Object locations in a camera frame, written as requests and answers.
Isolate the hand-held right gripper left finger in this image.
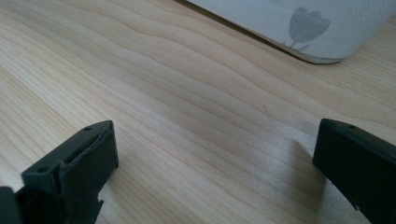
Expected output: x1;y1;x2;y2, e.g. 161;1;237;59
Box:
14;119;120;224

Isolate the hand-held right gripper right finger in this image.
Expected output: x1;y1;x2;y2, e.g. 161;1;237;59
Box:
312;118;396;224

